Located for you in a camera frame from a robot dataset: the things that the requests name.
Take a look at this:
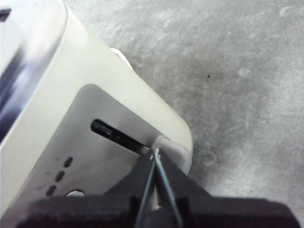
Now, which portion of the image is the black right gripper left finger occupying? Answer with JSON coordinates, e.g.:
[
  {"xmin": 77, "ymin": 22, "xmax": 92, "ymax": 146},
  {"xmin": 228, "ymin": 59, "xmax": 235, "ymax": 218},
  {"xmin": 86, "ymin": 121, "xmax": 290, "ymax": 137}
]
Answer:
[{"xmin": 13, "ymin": 148, "xmax": 156, "ymax": 228}]

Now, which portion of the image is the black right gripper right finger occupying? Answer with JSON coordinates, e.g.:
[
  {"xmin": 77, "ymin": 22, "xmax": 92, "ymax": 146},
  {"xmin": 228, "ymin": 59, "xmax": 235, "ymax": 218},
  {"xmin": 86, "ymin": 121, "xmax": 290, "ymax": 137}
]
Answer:
[{"xmin": 155, "ymin": 148, "xmax": 304, "ymax": 228}]

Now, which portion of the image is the cream and steel toaster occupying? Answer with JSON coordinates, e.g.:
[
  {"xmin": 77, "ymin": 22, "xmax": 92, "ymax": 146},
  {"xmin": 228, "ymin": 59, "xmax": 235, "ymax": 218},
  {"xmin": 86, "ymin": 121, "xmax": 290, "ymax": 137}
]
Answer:
[{"xmin": 0, "ymin": 0, "xmax": 194, "ymax": 228}]

